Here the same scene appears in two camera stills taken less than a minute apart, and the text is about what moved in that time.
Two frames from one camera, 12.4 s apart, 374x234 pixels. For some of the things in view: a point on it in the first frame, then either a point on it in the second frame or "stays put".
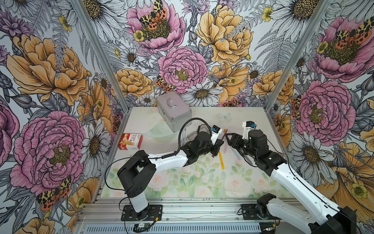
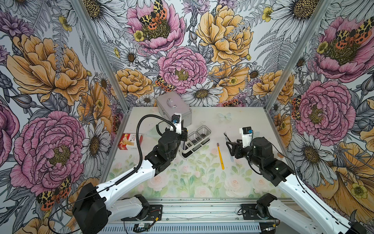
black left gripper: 216,146 to 184,134
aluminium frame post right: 297,53 stays put
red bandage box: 130,141 stays put
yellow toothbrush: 221,160 stays put
